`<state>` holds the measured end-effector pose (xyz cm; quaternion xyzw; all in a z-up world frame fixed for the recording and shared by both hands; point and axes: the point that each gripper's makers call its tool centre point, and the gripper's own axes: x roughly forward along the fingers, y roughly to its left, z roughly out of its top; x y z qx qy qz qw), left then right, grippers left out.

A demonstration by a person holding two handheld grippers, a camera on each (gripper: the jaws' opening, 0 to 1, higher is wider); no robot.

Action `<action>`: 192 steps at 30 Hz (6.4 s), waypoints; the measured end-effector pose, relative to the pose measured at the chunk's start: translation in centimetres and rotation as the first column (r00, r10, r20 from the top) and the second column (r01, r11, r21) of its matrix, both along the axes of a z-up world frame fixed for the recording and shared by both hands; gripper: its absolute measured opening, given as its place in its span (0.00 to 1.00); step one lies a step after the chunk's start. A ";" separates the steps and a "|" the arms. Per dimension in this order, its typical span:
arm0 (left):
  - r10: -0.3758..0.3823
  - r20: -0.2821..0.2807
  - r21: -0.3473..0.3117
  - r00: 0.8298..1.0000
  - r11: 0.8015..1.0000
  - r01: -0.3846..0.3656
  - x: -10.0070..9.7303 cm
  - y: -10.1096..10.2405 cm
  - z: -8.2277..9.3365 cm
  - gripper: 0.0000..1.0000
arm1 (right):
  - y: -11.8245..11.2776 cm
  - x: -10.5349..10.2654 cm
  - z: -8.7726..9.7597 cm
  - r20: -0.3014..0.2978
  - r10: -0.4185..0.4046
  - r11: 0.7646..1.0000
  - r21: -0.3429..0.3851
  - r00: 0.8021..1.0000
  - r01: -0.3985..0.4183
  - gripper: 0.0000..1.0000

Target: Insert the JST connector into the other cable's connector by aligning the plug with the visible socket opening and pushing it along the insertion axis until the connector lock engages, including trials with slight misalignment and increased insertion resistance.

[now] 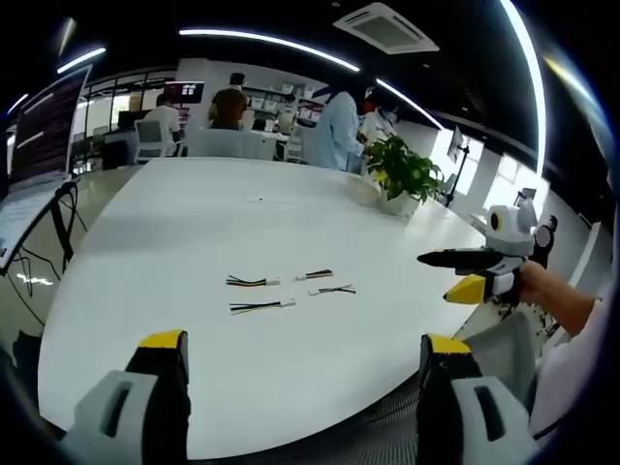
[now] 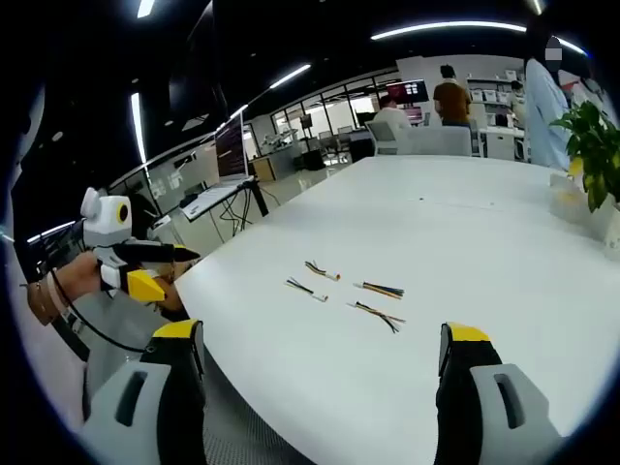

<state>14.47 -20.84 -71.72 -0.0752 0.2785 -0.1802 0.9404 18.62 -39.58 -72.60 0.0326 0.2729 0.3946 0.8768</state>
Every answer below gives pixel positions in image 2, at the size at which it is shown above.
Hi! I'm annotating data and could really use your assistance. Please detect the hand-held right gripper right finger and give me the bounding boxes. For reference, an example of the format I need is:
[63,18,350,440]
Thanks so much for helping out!
[434,321,566,465]

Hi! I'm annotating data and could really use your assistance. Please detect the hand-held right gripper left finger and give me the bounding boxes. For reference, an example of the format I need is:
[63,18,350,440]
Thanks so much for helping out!
[81,318,207,465]

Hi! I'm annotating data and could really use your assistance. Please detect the multicolour JST connector cable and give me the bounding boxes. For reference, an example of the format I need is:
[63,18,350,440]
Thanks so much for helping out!
[346,300,408,335]
[352,279,406,300]

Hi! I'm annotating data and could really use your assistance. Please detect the white plug multicolour JST cable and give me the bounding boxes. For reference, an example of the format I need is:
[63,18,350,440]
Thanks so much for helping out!
[304,260,342,283]
[284,276,329,304]

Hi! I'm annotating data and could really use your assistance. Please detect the person's left hand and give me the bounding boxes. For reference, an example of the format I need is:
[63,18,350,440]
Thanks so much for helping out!
[56,251,106,299]

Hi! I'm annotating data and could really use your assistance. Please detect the white side desk black legs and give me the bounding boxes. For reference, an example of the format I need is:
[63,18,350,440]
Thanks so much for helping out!
[180,177,270,243]

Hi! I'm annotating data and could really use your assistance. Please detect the ceiling light strip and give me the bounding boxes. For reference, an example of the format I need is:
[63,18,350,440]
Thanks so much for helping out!
[268,62,313,91]
[130,91,148,167]
[370,19,528,42]

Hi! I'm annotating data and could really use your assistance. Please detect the white plant pot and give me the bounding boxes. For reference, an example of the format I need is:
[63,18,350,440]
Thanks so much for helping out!
[603,202,620,264]

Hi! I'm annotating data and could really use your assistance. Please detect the clear plastic box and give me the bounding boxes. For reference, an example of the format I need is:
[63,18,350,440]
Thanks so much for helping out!
[548,171,606,238]

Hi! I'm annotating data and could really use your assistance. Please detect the white office chair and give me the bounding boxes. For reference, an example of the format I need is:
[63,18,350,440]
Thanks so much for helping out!
[363,119,404,157]

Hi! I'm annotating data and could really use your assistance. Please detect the green potted plant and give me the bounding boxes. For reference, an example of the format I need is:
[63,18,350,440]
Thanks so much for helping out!
[549,100,620,214]

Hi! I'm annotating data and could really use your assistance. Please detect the white storage shelf with boxes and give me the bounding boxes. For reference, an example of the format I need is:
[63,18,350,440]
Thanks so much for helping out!
[467,70,527,130]

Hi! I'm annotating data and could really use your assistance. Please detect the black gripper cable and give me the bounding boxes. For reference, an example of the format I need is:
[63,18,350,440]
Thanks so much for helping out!
[49,268,149,354]

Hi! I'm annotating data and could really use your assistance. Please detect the wall monitor with red picture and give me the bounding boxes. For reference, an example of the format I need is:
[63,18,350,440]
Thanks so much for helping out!
[386,78,431,106]

